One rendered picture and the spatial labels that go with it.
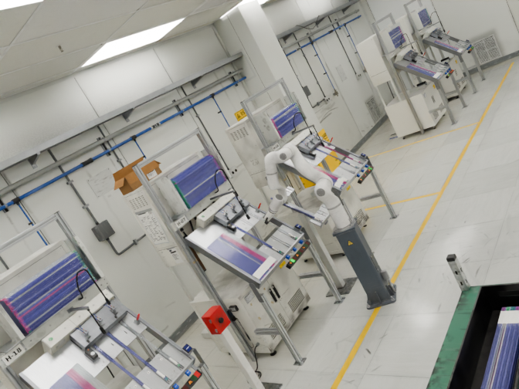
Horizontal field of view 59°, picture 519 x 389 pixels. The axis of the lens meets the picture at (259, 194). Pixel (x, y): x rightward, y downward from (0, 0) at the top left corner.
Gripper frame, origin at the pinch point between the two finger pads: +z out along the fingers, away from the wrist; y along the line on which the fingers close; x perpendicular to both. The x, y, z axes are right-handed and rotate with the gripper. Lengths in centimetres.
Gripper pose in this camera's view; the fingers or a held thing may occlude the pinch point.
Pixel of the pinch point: (266, 221)
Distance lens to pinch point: 392.0
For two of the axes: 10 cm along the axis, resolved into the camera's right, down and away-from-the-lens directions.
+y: -5.4, 4.8, -7.0
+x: 7.9, 5.7, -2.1
